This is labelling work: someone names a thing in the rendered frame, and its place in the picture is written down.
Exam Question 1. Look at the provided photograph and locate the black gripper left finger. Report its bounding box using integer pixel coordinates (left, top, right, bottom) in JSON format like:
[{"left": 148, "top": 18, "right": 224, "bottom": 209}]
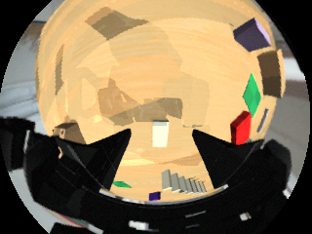
[{"left": 56, "top": 128, "right": 132, "bottom": 191}]

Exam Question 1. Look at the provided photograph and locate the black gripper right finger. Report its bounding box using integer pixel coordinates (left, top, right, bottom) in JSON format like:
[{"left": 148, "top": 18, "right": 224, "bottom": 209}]
[{"left": 192, "top": 129, "right": 265, "bottom": 190}]

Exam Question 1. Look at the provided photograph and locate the red flat block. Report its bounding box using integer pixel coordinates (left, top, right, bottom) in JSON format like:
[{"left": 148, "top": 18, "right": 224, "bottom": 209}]
[{"left": 230, "top": 110, "right": 253, "bottom": 145}]

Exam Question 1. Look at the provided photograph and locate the green flat block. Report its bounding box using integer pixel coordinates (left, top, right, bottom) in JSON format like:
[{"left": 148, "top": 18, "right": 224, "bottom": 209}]
[{"left": 243, "top": 73, "right": 262, "bottom": 117}]

